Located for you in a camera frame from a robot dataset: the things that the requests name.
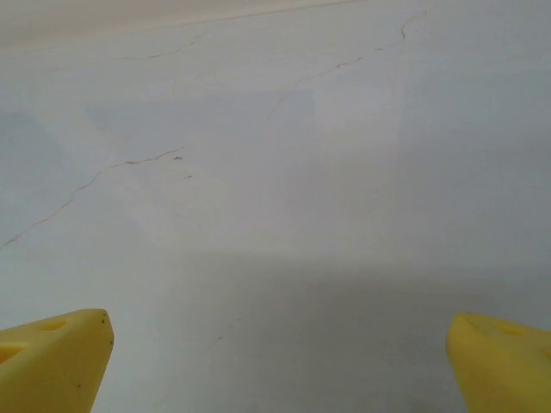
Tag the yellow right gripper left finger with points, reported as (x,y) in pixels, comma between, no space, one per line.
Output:
(51,365)

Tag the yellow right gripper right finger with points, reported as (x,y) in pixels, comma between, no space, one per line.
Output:
(503,370)

